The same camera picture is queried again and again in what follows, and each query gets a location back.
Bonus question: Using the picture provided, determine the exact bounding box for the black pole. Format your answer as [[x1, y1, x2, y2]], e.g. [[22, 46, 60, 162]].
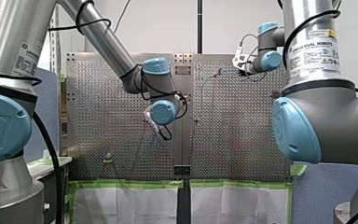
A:
[[197, 0, 203, 54]]

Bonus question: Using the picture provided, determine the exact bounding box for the grey board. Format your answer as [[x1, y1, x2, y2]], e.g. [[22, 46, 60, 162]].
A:
[[291, 161, 358, 224]]

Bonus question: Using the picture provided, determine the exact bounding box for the slotted metal upright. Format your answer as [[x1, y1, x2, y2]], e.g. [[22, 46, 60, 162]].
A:
[[49, 5, 61, 76]]

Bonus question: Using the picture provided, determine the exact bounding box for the dark side cabinet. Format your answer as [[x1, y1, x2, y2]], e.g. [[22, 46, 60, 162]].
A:
[[27, 155, 74, 224]]

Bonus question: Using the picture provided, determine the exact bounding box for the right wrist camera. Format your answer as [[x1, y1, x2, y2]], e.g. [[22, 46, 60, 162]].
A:
[[231, 33, 259, 75]]

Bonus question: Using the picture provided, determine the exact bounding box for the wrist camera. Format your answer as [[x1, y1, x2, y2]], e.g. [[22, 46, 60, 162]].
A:
[[231, 33, 259, 75], [144, 106, 162, 134]]

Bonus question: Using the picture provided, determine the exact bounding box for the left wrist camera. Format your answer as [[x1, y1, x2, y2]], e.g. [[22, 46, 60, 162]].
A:
[[144, 106, 162, 134]]

